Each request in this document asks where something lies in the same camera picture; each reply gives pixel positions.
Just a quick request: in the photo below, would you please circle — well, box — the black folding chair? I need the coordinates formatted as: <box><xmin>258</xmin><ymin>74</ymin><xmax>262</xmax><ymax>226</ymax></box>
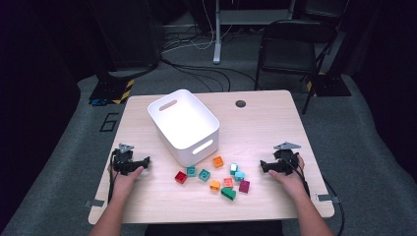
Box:
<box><xmin>255</xmin><ymin>19</ymin><xmax>339</xmax><ymax>116</ymax></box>

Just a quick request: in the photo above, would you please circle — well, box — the person's dark clothing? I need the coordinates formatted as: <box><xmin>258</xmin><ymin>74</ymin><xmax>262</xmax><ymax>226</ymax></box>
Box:
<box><xmin>145</xmin><ymin>223</ymin><xmax>285</xmax><ymax>236</ymax></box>

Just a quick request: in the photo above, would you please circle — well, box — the person's left hand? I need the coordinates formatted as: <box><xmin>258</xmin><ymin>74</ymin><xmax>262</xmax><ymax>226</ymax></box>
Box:
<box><xmin>108</xmin><ymin>165</ymin><xmax>146</xmax><ymax>201</ymax></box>

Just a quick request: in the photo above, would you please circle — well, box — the magenta toy block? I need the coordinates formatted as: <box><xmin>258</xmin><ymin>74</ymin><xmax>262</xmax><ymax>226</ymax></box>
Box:
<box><xmin>238</xmin><ymin>179</ymin><xmax>251</xmax><ymax>195</ymax></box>

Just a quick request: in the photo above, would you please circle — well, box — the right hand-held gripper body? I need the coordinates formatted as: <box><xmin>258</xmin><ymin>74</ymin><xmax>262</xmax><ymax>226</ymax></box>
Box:
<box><xmin>271</xmin><ymin>141</ymin><xmax>302</xmax><ymax>176</ymax></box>

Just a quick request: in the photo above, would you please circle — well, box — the person's right hand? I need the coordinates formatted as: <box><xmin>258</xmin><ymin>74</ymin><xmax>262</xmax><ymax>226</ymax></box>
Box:
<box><xmin>268</xmin><ymin>153</ymin><xmax>308</xmax><ymax>199</ymax></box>

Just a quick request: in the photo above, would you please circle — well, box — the white plastic bin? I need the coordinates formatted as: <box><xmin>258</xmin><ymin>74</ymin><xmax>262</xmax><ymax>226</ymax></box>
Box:
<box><xmin>147</xmin><ymin>88</ymin><xmax>221</xmax><ymax>168</ymax></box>

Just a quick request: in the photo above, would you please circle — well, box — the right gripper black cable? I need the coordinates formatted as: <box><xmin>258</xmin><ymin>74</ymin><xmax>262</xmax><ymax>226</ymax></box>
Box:
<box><xmin>281</xmin><ymin>156</ymin><xmax>346</xmax><ymax>236</ymax></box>

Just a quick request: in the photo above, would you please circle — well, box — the red toy block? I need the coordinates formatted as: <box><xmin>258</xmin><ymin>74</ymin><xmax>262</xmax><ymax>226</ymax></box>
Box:
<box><xmin>174</xmin><ymin>170</ymin><xmax>188</xmax><ymax>185</ymax></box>

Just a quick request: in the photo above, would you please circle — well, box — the white floor cable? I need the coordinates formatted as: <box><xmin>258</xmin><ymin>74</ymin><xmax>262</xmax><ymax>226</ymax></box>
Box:
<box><xmin>161</xmin><ymin>0</ymin><xmax>234</xmax><ymax>54</ymax></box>

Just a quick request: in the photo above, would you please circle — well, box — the black floor cable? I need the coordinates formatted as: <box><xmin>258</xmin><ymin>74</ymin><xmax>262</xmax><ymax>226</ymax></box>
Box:
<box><xmin>159</xmin><ymin>57</ymin><xmax>258</xmax><ymax>93</ymax></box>

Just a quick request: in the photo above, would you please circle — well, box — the green toy block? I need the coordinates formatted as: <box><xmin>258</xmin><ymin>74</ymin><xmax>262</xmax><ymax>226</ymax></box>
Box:
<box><xmin>220</xmin><ymin>187</ymin><xmax>237</xmax><ymax>202</ymax></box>

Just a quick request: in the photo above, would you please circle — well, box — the white desk frame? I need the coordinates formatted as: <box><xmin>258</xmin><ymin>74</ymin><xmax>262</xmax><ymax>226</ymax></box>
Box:
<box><xmin>212</xmin><ymin>0</ymin><xmax>296</xmax><ymax>65</ymax></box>

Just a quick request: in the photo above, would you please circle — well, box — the black equipment case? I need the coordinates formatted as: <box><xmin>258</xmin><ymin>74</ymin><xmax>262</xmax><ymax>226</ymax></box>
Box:
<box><xmin>88</xmin><ymin>0</ymin><xmax>163</xmax><ymax>72</ymax></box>

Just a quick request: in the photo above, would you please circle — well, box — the black stand with base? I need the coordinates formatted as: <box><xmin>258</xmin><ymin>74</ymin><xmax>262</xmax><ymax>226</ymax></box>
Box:
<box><xmin>306</xmin><ymin>0</ymin><xmax>353</xmax><ymax>98</ymax></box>

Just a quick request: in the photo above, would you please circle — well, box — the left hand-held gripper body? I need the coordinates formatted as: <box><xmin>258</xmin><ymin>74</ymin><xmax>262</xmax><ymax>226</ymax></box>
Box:
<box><xmin>110</xmin><ymin>143</ymin><xmax>141</xmax><ymax>176</ymax></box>

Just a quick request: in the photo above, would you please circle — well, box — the black stand base striped edge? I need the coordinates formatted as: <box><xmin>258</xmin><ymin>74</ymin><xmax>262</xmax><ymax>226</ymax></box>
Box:
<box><xmin>89</xmin><ymin>74</ymin><xmax>136</xmax><ymax>106</ymax></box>

